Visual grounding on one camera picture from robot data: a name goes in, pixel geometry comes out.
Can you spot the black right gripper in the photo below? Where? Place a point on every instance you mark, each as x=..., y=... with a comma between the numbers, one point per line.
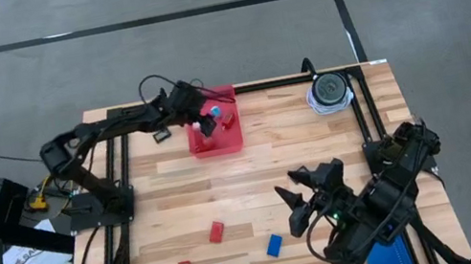
x=333, y=204

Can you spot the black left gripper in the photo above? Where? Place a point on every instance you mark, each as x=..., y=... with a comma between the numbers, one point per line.
x=185, y=108

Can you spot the blue white sharpener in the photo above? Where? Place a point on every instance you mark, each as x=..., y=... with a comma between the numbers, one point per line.
x=216, y=111

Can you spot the red square block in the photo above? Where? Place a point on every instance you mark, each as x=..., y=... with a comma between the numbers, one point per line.
x=228, y=121

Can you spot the black digital clock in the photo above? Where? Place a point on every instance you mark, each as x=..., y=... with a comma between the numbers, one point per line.
x=162, y=136

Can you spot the blue rectangular block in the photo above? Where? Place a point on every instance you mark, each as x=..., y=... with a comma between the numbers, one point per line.
x=274, y=245

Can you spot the red rectangular block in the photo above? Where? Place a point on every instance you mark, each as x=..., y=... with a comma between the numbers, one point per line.
x=216, y=231

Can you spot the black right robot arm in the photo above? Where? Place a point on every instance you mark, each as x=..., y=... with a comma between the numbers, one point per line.
x=389, y=202

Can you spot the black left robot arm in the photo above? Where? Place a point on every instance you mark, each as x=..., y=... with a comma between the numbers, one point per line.
x=73, y=146

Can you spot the red translucent plastic bin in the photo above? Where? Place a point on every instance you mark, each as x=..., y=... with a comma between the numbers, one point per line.
x=225, y=143

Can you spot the white cylinder with black top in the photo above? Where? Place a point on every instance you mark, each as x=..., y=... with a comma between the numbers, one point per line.
x=330, y=88

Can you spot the black diagonal beam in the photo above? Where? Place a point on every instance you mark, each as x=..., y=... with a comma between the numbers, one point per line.
x=31, y=238

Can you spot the black aluminium table frame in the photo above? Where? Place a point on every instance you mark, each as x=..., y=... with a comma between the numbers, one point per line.
x=280, y=82

